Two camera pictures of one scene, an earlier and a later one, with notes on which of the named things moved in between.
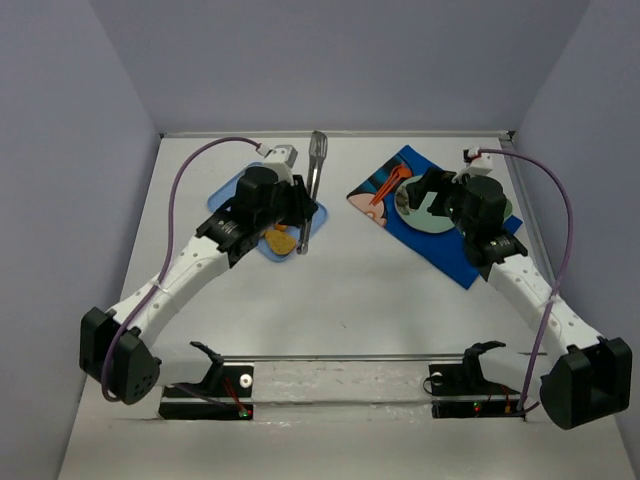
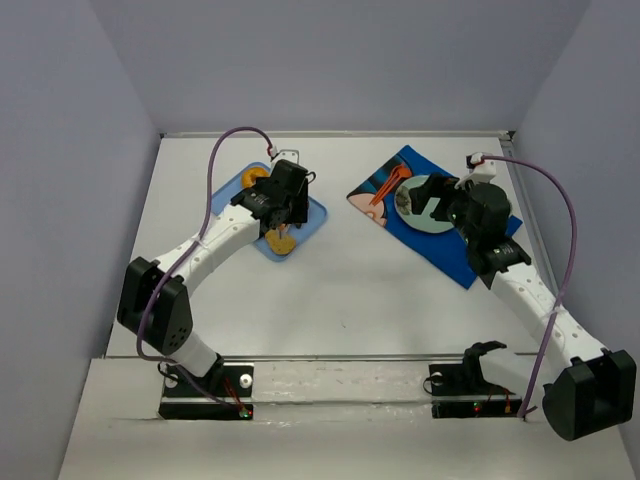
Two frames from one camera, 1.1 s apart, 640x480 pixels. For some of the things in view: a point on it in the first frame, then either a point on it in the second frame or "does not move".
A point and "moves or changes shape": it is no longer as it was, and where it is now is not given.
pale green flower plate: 420,219 does not move
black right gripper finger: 437,207 does not move
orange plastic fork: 398,173 does not move
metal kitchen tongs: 318,147 moves or changes shape
